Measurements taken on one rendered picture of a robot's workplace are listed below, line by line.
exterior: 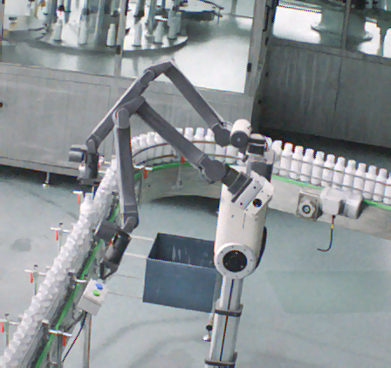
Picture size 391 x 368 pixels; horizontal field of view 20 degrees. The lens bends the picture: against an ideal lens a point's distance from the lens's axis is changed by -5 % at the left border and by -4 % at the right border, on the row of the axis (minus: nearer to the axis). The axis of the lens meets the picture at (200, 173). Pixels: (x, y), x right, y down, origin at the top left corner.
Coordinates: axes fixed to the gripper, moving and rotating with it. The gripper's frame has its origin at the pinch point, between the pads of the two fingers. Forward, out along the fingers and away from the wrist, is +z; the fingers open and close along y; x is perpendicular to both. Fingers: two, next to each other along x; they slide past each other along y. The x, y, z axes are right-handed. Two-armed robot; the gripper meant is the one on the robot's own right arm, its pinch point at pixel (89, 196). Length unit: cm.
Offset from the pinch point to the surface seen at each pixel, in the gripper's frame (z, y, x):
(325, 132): 108, -107, -489
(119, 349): 123, -5, -88
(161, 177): 29, -16, -113
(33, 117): 69, 102, -299
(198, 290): 40, -50, -9
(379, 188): 16, -129, -108
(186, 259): 39, -40, -39
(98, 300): 12, -19, 69
